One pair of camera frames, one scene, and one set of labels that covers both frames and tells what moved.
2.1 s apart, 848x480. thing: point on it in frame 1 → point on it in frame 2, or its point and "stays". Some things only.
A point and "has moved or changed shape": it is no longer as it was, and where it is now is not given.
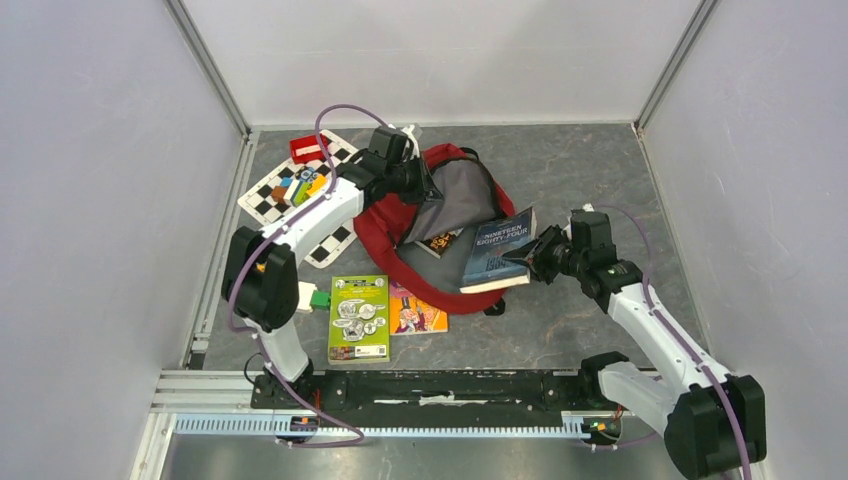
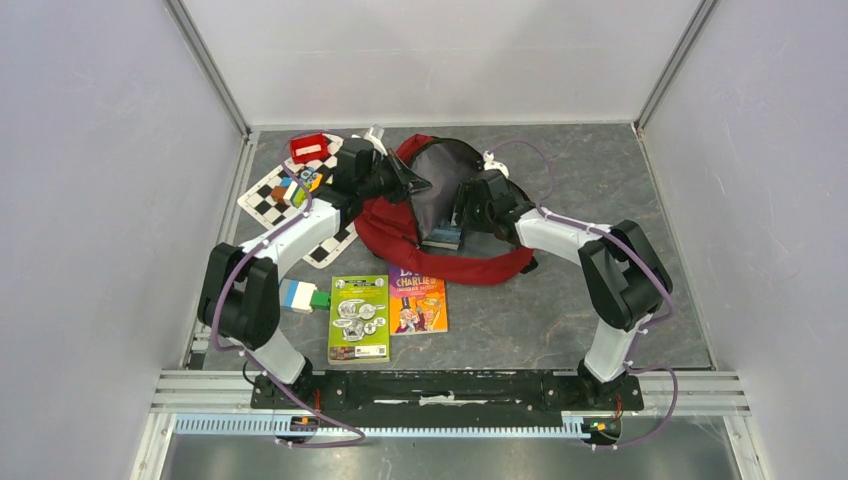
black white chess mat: [259, 200] stays
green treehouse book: [359, 320] stays
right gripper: [533, 253] → [465, 196]
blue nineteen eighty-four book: [487, 268] → [448, 237]
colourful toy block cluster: [296, 192] stays
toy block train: [312, 299] stays
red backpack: [389, 230] has moved or changed shape
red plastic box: [307, 149] stays
